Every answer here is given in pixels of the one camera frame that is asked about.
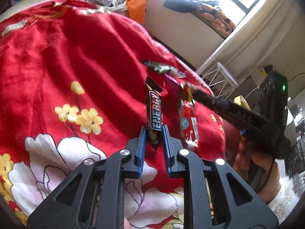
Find magenta wrapper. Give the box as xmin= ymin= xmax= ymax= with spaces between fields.
xmin=164 ymin=74 xmax=181 ymax=98

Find white wire stool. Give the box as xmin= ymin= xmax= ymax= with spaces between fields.
xmin=202 ymin=63 xmax=239 ymax=100

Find brown energy bar wrapper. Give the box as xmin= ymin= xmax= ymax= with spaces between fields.
xmin=145 ymin=77 xmax=163 ymax=149

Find red snack packet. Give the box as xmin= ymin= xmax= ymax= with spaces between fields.
xmin=178 ymin=83 xmax=200 ymax=152

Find green candy wrapper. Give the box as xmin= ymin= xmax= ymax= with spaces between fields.
xmin=142 ymin=60 xmax=186 ymax=79

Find cream curtain right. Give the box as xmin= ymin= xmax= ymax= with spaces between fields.
xmin=197 ymin=0 xmax=300 ymax=82

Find red yellow-rimmed trash bin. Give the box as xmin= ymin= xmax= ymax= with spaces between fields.
xmin=222 ymin=118 xmax=250 ymax=171

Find orange paper bag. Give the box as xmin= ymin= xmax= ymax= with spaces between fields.
xmin=126 ymin=0 xmax=146 ymax=24

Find orange patterned blanket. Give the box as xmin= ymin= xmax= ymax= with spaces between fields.
xmin=193 ymin=3 xmax=236 ymax=38

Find red floral blanket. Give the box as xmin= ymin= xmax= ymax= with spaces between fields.
xmin=0 ymin=0 xmax=226 ymax=229

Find dark blue clothes on sill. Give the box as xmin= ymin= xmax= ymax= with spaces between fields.
xmin=163 ymin=0 xmax=219 ymax=14

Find person's right hand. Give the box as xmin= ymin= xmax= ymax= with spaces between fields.
xmin=233 ymin=139 xmax=281 ymax=203

